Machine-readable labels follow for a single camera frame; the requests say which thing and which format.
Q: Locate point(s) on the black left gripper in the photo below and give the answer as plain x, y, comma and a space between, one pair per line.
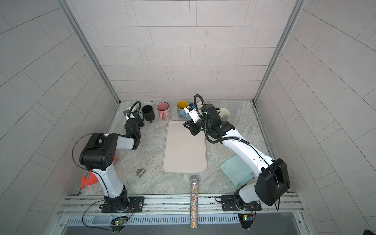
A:
141, 124

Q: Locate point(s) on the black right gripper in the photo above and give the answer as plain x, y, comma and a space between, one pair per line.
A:
193, 128

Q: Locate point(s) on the grey mug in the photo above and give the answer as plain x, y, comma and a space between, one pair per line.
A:
224, 114

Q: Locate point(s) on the black mug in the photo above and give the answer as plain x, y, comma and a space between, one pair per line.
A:
148, 113

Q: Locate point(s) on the blue cartoon mug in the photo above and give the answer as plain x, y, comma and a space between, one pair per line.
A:
181, 110

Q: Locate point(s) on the pink cartoon mug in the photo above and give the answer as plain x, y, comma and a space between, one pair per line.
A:
163, 111

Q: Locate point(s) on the light green mug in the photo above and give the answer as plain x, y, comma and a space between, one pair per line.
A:
199, 106

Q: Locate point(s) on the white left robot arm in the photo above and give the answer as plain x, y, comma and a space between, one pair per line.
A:
109, 143

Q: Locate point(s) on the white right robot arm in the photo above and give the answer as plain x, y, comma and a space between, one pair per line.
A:
272, 175

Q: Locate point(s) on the beige plastic tray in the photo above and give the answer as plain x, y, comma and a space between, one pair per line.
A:
184, 152

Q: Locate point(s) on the small metal fitting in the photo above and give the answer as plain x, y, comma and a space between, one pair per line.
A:
140, 172

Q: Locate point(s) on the teal cloth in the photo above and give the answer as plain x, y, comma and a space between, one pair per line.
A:
237, 170

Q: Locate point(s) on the red shark toy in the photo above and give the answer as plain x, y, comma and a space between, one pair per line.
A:
89, 179

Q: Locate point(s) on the glitter filled tube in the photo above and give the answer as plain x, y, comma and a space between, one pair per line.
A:
194, 202

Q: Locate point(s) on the left circuit board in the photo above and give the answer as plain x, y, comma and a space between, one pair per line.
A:
119, 221

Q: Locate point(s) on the circuit board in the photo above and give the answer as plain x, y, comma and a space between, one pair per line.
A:
119, 221
246, 220

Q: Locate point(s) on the right circuit board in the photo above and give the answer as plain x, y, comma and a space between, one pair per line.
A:
246, 220

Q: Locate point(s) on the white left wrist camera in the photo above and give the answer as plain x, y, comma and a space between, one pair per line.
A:
130, 112

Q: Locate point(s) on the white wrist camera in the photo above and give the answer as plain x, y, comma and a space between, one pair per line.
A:
193, 112
130, 112

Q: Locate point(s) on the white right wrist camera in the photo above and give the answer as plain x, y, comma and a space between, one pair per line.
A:
193, 112

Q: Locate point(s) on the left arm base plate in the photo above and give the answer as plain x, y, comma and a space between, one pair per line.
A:
129, 204

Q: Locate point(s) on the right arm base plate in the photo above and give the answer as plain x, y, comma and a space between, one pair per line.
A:
229, 204

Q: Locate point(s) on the aluminium front rail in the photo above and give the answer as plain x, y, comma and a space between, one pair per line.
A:
173, 204

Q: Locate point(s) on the aluminium corner post left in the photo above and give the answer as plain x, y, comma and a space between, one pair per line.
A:
85, 44

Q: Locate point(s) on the aluminium corner post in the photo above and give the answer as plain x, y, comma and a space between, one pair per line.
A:
286, 33
85, 44

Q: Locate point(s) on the aluminium corner post right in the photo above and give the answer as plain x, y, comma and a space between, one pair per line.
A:
286, 33

